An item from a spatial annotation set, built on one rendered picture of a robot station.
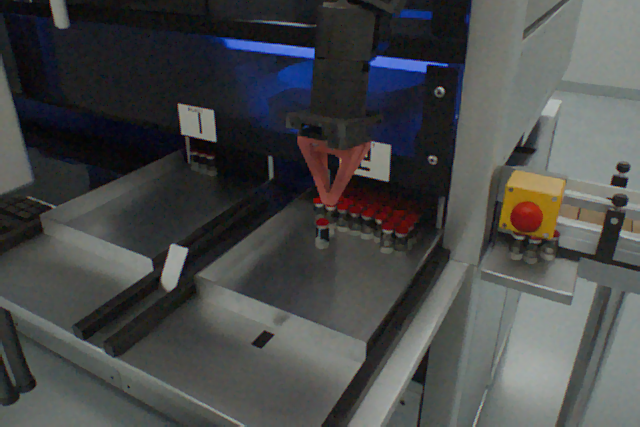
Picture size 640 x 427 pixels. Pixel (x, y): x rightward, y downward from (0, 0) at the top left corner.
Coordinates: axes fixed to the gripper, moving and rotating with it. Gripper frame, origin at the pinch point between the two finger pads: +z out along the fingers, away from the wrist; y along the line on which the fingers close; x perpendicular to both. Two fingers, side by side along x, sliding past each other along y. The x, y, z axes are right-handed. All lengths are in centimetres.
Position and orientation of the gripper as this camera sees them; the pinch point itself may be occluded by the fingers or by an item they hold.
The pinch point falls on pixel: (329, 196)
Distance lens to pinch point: 56.4
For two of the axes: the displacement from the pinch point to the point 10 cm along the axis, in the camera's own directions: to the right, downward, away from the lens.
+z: -0.8, 9.5, 3.0
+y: 4.7, -2.3, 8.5
